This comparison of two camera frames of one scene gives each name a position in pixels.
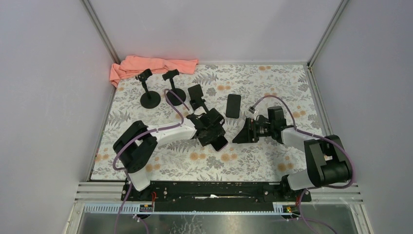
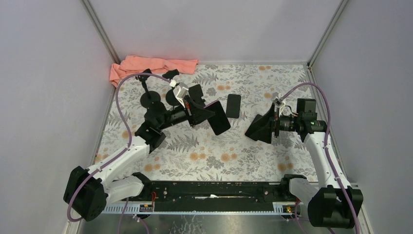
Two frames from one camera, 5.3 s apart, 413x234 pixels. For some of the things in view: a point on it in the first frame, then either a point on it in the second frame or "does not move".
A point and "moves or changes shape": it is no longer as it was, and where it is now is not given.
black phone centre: (233, 106) does not move
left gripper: (212, 135) to (195, 113)
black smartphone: (219, 143) moves or changes shape
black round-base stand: (172, 99) does not move
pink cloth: (132, 66) does not move
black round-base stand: (150, 99) does not move
